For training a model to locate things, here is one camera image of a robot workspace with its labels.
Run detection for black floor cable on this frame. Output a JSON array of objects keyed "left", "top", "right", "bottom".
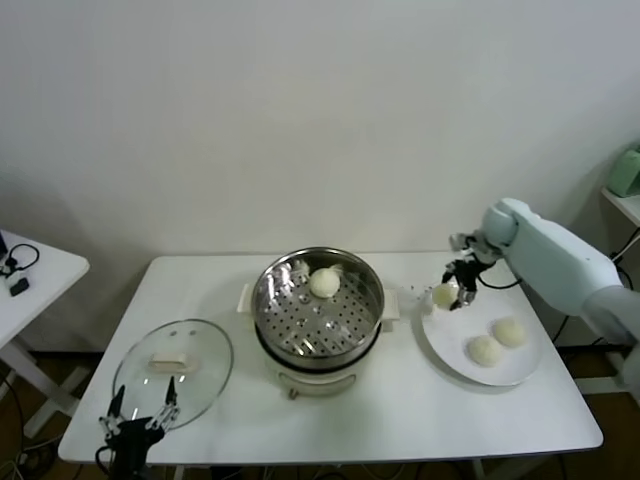
[{"left": 0, "top": 372, "right": 26, "bottom": 480}]

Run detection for mint green appliance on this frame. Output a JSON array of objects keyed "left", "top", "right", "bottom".
[{"left": 609, "top": 143, "right": 640, "bottom": 199}]

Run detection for white steamed baozi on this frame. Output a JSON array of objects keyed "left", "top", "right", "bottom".
[
  {"left": 308, "top": 269, "right": 342, "bottom": 300},
  {"left": 492, "top": 317, "right": 528, "bottom": 349},
  {"left": 432, "top": 283, "right": 459, "bottom": 309},
  {"left": 466, "top": 334, "right": 503, "bottom": 367}
]

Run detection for cream electric cooker base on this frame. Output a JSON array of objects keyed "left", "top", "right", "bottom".
[{"left": 235, "top": 282, "right": 402, "bottom": 402}]

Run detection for perforated stainless steel steamer basket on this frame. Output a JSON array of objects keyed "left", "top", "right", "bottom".
[{"left": 251, "top": 247, "right": 386, "bottom": 372}]

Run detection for glass lid with cream handle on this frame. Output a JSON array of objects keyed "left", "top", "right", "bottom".
[{"left": 112, "top": 318, "right": 235, "bottom": 430}]

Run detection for black headset with cable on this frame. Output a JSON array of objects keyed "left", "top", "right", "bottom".
[{"left": 0, "top": 243, "right": 41, "bottom": 279}]

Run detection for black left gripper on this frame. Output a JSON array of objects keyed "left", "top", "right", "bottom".
[{"left": 98, "top": 376, "right": 182, "bottom": 454}]

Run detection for white wall cable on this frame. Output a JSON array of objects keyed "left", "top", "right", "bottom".
[{"left": 607, "top": 229, "right": 640, "bottom": 264}]

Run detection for white round plate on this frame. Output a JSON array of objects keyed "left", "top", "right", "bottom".
[{"left": 420, "top": 288, "right": 544, "bottom": 387}]

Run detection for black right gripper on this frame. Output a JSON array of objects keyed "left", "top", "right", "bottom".
[{"left": 441, "top": 230, "right": 501, "bottom": 312}]

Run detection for white shelf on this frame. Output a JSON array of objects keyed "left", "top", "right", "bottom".
[{"left": 601, "top": 187, "right": 640, "bottom": 227}]

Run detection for white side table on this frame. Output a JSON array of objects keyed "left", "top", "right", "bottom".
[{"left": 0, "top": 229, "right": 92, "bottom": 441}]

